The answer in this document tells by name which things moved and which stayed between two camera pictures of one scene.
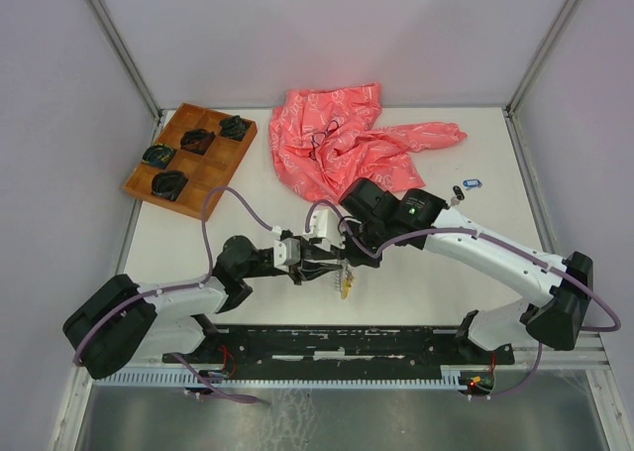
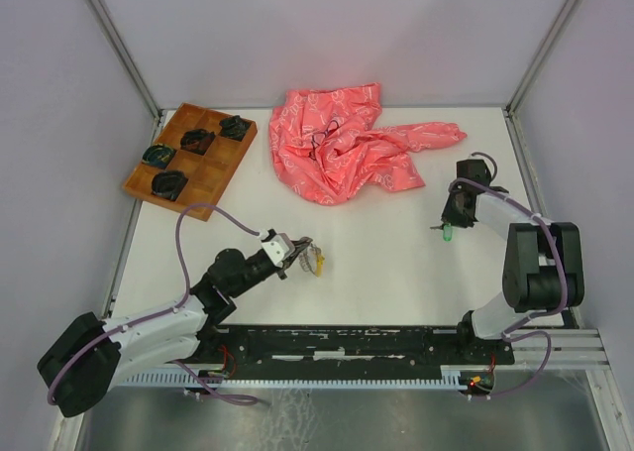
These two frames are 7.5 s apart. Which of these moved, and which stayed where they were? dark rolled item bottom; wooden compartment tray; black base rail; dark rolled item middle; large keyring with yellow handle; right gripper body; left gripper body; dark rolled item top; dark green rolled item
Moved: left gripper body; right gripper body; large keyring with yellow handle
Stayed: dark green rolled item; dark rolled item top; dark rolled item bottom; wooden compartment tray; dark rolled item middle; black base rail
